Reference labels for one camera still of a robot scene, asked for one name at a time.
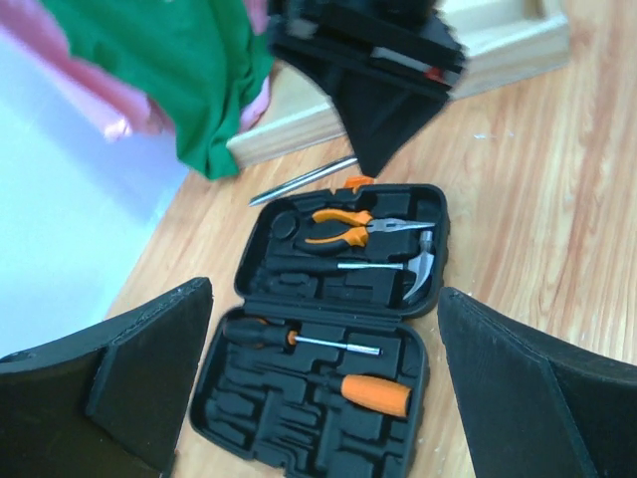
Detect black plastic tool case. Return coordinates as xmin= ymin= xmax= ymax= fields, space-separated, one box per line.
xmin=189 ymin=184 xmax=450 ymax=477

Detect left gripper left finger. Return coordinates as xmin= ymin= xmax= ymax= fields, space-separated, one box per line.
xmin=1 ymin=277 xmax=213 ymax=477

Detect orange-black pliers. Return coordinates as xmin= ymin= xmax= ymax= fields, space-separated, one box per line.
xmin=299 ymin=208 xmax=436 ymax=255

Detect green sleeveless shirt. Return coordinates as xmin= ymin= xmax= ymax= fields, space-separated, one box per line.
xmin=45 ymin=0 xmax=274 ymax=180

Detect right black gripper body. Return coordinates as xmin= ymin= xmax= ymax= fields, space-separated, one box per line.
xmin=267 ymin=1 xmax=467 ymax=100

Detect claw hammer black handle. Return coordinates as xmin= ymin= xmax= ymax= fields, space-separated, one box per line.
xmin=265 ymin=230 xmax=435 ymax=301

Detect wooden tray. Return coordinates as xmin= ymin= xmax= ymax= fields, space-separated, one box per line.
xmin=227 ymin=1 xmax=569 ymax=176

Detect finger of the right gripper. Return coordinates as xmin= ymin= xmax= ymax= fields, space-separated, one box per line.
xmin=295 ymin=59 xmax=448 ymax=177

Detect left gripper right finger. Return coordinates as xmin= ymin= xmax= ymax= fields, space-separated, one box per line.
xmin=438 ymin=287 xmax=636 ymax=477

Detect silver metal file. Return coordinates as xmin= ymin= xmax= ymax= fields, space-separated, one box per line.
xmin=249 ymin=155 xmax=357 ymax=207

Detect pink shirt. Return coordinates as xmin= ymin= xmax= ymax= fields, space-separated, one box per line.
xmin=0 ymin=0 xmax=273 ymax=143

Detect black-handled screwdriver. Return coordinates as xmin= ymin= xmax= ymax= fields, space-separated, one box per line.
xmin=223 ymin=319 xmax=382 ymax=357

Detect orange-handled screwdriver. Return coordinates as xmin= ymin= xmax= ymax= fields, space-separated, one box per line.
xmin=248 ymin=362 xmax=413 ymax=418

